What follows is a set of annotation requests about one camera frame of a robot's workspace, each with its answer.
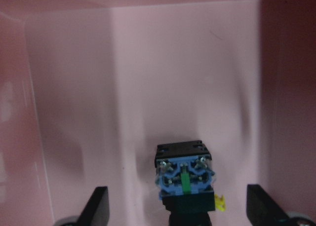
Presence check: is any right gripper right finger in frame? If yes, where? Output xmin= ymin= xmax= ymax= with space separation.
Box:
xmin=246 ymin=184 xmax=291 ymax=226

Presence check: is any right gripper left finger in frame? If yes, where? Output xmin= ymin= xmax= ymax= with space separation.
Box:
xmin=76 ymin=186 xmax=109 ymax=226

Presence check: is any yellow push button switch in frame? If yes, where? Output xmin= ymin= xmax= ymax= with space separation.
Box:
xmin=154 ymin=140 xmax=216 ymax=226

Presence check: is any pink plastic bin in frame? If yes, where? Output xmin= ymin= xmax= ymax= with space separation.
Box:
xmin=0 ymin=0 xmax=316 ymax=226

